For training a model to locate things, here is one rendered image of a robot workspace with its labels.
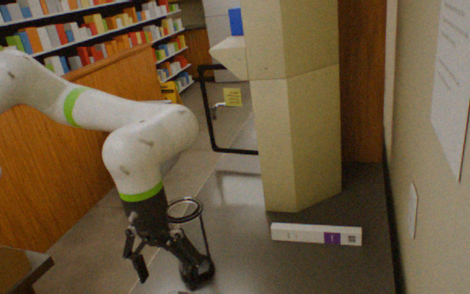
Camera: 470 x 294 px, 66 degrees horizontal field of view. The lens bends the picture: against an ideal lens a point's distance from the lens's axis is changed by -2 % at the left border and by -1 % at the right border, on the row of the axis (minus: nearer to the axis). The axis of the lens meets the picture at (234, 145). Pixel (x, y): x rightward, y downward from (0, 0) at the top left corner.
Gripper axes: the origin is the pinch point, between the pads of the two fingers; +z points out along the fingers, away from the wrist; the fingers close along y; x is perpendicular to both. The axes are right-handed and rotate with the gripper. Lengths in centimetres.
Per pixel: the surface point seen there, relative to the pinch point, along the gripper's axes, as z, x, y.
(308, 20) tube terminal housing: -49, 53, 30
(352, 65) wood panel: -28, 83, 42
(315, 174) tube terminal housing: 0, 52, 30
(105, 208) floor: 107, 160, -167
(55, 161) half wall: 49, 141, -181
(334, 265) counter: 12.1, 22.4, 37.5
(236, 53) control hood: -43, 46, 10
